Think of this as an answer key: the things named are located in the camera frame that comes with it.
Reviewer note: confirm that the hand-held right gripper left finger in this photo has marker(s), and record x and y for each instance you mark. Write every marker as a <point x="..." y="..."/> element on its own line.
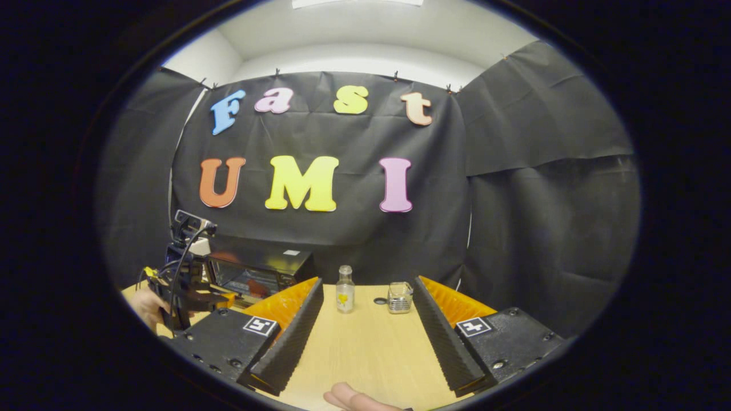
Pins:
<point x="288" y="342"/>

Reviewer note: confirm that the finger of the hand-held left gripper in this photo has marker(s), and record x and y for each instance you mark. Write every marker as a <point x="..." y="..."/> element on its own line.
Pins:
<point x="220" y="299"/>

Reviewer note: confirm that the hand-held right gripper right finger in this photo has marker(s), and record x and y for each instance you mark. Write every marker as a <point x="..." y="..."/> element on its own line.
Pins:
<point x="448" y="342"/>

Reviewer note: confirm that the black electric oven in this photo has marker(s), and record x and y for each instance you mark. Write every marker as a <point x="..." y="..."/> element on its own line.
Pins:
<point x="285" y="261"/>

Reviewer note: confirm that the clear bottle with yellow label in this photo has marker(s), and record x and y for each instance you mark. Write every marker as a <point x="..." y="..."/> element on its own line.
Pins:
<point x="344" y="297"/>

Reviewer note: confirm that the ceiling light panel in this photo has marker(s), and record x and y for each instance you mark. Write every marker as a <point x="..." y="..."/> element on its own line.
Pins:
<point x="357" y="2"/>

